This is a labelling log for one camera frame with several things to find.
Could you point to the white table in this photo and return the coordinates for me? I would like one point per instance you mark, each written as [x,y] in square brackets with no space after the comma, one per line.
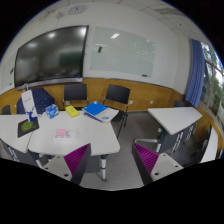
[101,136]
[211,149]
[175,123]
[17,147]

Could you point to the large black wall screen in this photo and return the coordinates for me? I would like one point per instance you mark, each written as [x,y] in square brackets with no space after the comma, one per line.
[56,56]

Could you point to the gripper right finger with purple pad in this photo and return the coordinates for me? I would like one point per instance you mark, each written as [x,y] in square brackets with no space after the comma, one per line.
[153,166]

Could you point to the black chair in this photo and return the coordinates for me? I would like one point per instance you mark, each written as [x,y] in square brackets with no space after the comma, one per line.
[119,94]
[75,92]

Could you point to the blue tissue box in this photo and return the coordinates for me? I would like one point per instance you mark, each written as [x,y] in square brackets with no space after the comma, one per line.
[52,111]

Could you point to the glass whiteboard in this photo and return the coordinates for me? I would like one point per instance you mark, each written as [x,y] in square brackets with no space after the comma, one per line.
[120,51]

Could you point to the black chair right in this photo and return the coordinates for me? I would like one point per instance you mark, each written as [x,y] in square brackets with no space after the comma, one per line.
[119,94]

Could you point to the yellow box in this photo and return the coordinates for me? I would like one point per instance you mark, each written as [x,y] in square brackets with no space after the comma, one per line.
[71,111]

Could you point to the black tablet with green picture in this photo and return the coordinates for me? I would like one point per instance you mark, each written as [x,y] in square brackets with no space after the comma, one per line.
[26,126]

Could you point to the round wall clock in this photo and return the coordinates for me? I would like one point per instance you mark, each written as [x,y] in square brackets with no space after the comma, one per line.
[77,9]

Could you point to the white paper stack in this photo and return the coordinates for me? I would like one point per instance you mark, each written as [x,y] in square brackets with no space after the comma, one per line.
[106,116]

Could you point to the black chair left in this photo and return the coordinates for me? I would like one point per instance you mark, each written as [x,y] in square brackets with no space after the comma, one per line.
[75,92]

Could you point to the pink and white charger box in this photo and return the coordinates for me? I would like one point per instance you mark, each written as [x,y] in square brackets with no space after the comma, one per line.
[65,135]

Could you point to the white left table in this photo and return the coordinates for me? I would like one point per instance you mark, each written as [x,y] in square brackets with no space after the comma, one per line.
[17,147]

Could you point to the blue book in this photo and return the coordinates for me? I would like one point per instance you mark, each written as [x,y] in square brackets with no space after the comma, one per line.
[95,108]

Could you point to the blue patterned armchair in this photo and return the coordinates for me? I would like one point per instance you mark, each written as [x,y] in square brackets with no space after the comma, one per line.
[42,99]

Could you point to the dark chair far left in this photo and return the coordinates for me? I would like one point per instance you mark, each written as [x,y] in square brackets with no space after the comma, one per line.
[6,110]

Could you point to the white table far right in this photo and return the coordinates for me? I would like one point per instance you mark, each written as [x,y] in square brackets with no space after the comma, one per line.
[211,149]

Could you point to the white paper bag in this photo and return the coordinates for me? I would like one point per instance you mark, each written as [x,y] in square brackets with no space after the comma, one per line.
[29,105]

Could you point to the blue window curtain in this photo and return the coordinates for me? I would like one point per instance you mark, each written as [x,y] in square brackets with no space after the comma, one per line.
[197,75]

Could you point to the white centre table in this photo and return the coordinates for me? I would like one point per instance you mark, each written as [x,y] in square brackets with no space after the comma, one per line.
[101,136]

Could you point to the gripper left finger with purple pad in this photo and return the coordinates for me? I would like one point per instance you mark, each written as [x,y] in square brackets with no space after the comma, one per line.
[72,166]

